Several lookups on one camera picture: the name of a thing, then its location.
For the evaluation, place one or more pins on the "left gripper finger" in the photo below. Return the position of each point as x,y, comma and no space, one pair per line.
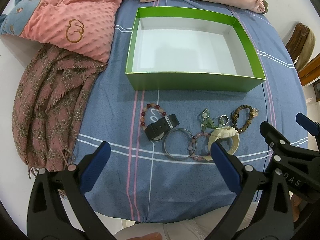
309,125
275,140

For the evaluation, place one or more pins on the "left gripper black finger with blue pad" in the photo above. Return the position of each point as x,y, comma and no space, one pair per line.
273,217
47,218

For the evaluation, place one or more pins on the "cream wrist watch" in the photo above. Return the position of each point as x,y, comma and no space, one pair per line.
225,132

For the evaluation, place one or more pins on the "black wrist watch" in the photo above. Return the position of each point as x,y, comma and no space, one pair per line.
157,130

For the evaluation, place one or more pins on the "person hand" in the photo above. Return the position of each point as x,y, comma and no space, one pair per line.
151,236

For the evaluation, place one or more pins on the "wooden furniture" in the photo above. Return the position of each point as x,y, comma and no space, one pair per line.
309,75

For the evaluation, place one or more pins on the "brown wooden chair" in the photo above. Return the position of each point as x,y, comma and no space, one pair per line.
301,45

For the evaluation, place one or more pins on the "silver metal bangle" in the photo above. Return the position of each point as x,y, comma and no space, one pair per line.
180,144

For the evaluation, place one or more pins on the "blue striped bed sheet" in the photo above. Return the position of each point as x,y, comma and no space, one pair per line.
139,182

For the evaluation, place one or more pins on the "pink woven fringed scarf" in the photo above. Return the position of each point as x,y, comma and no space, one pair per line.
49,107

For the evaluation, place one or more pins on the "green cardboard box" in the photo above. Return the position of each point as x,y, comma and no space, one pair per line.
175,48

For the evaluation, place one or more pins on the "pink dotted pillow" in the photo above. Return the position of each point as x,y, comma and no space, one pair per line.
85,27

